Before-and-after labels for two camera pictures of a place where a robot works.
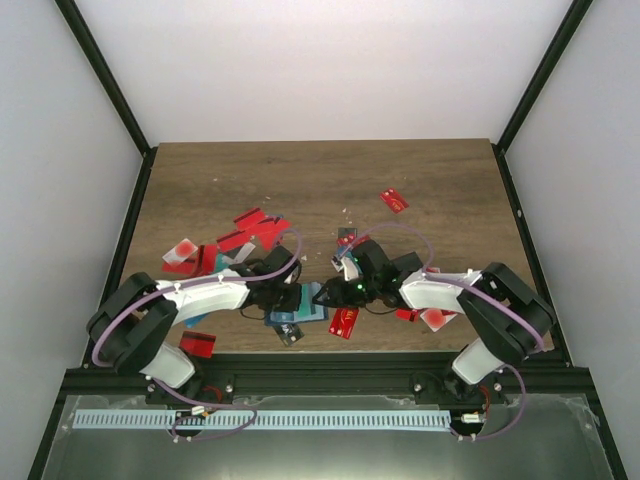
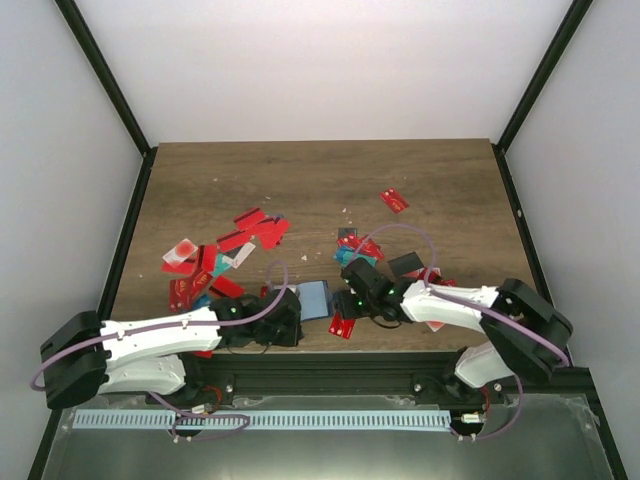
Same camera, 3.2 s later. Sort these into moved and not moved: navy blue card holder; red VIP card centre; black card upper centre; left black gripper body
Moved: left black gripper body
Not moved: black card upper centre; navy blue card holder; red VIP card centre
